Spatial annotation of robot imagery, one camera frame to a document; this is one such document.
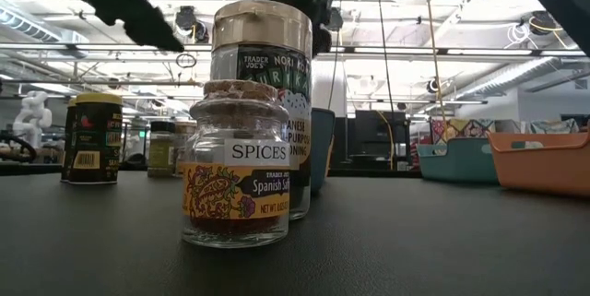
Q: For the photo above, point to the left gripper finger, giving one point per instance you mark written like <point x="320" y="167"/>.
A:
<point x="149" y="26"/>

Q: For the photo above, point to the furikake jar gold lid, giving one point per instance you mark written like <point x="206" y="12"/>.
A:
<point x="263" y="28"/>
<point x="185" y="129"/>

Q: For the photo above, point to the green herb jar black lid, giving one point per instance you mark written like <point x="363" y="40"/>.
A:
<point x="161" y="153"/>

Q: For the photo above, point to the leaf print fabric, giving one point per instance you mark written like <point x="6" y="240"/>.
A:
<point x="553" y="126"/>

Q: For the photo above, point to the orange plastic bin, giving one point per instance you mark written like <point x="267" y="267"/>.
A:
<point x="544" y="171"/>

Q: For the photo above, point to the black round hoop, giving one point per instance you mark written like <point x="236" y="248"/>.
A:
<point x="28" y="152"/>

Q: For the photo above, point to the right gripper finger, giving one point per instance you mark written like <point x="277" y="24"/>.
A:
<point x="322" y="40"/>

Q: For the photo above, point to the blue plastic bin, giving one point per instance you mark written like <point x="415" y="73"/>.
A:
<point x="322" y="148"/>

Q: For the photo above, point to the black cabinet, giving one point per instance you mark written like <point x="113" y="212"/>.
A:
<point x="369" y="139"/>

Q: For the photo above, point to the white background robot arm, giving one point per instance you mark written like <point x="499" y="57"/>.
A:
<point x="32" y="116"/>

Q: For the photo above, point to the small glass saffron jar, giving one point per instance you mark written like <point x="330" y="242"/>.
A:
<point x="235" y="194"/>
<point x="179" y="168"/>

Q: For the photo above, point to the colourful patchwork quilt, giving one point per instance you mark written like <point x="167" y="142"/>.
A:
<point x="461" y="129"/>

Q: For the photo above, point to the teal plastic bin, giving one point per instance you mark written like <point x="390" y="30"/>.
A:
<point x="456" y="167"/>

